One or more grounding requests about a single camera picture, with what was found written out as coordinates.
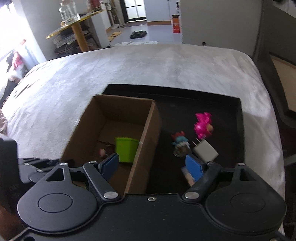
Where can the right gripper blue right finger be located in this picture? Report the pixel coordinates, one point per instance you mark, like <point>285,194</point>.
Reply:
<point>194,166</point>

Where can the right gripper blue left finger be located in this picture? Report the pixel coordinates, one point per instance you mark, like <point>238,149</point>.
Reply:
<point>108,166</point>

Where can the white charger plug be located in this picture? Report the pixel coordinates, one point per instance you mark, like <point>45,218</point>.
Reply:
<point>205,151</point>

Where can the small red-haired figurine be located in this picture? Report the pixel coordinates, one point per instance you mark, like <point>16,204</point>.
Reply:
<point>181,144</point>

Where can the green toy bin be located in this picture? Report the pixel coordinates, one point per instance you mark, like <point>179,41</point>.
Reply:
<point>126,148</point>

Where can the pink bird toy figure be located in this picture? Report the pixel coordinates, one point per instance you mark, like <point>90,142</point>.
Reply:
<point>203,127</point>

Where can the brown cardboard box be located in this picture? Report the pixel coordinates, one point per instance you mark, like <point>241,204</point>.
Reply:
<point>107,118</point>

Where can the black shallow tray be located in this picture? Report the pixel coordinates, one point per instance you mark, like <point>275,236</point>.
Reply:
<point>177,108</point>

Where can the round gold side table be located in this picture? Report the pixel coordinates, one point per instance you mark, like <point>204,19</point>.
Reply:
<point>77,30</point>

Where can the black framed board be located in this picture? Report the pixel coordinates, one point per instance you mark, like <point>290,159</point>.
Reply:
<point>278,76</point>

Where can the yellow slippers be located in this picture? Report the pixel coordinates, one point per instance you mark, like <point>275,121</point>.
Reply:
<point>113,35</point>

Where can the black slippers pair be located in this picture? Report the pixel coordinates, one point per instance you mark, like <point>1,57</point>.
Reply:
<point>137,35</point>

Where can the orange cardboard box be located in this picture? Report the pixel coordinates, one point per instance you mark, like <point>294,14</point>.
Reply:
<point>175,22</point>

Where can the clear glass jar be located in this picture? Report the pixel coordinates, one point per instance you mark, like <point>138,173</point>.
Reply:
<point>68,12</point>

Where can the red tin can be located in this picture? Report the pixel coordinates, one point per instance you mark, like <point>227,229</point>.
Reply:
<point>95,5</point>

